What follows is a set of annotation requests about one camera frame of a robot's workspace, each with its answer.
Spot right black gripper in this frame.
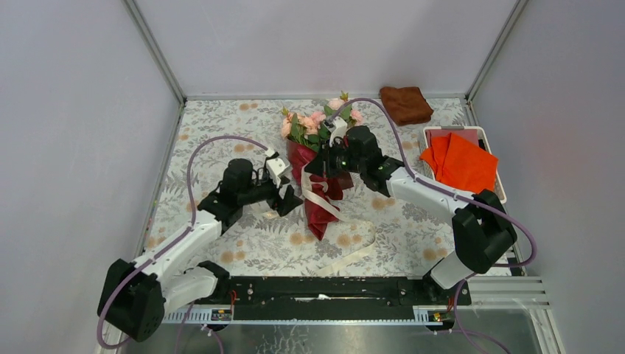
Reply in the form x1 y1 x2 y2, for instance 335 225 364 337
304 137 365 180

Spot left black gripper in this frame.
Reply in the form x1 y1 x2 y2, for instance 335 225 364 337
239 172 304 217

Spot dark red wrapping paper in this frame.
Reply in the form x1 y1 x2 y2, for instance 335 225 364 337
287 140 354 240

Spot pink fake flower bouquet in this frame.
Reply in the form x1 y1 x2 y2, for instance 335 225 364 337
280 91 349 152

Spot cream printed ribbon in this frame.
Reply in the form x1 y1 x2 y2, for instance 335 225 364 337
261 166 377 277

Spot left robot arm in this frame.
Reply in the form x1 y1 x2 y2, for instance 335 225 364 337
97 154 303 341

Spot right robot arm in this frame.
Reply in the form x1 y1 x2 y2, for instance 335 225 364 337
301 126 517 304

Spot white plastic basket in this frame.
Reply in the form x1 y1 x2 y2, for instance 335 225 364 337
420 126 507 204

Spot brown folded cloth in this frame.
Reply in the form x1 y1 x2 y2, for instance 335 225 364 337
380 86 433 126

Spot floral tablecloth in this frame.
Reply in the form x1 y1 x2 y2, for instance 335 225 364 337
138 97 514 279

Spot orange cloth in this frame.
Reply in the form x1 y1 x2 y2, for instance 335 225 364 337
420 134 498 193

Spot dark red paper in basket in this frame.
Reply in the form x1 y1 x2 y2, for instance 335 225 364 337
425 129 480 146

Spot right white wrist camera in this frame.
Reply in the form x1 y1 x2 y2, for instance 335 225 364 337
321 117 348 147

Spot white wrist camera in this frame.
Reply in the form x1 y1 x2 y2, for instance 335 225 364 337
264 147 291 190
321 117 348 147

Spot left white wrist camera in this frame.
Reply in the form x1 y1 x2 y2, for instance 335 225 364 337
264 147 291 190

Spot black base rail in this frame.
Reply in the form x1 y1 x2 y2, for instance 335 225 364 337
196 276 472 321

